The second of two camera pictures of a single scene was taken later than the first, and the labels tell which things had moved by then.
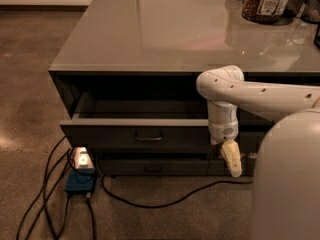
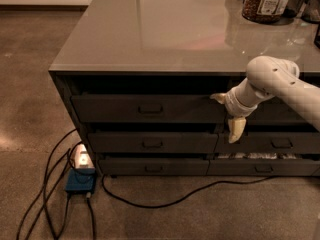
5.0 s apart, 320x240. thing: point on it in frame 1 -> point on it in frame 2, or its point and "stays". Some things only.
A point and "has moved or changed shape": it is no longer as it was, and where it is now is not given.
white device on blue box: [82, 158] stays
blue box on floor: [81, 180] stays
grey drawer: [153, 167] stays
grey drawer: [140, 123] has moved or changed shape
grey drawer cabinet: [127, 75] stays
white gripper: [225, 132] -> [234, 106]
